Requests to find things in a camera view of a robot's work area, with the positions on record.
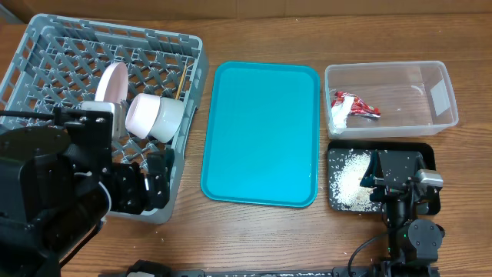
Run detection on wooden chopstick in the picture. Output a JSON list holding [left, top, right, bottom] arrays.
[[175, 64, 188, 100]]

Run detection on clear plastic bin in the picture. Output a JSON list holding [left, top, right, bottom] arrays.
[[324, 61, 459, 139]]

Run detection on red snack wrapper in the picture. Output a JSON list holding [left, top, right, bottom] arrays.
[[331, 91, 381, 128]]

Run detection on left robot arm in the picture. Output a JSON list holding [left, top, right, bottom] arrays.
[[1, 127, 175, 276]]

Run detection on teal plastic tray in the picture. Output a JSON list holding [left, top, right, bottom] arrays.
[[201, 62, 321, 208]]

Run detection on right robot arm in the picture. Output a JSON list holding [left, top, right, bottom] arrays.
[[354, 150, 445, 276]]

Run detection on grey bowl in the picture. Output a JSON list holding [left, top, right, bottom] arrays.
[[149, 98, 185, 143]]

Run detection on grey plastic dish rack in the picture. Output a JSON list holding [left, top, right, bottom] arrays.
[[1, 14, 209, 224]]

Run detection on large white plate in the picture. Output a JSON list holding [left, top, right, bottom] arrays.
[[95, 62, 129, 104]]

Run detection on rice grains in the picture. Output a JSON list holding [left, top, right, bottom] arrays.
[[327, 148, 381, 213]]

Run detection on black rectangular tray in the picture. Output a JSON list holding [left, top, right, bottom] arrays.
[[327, 140, 436, 214]]

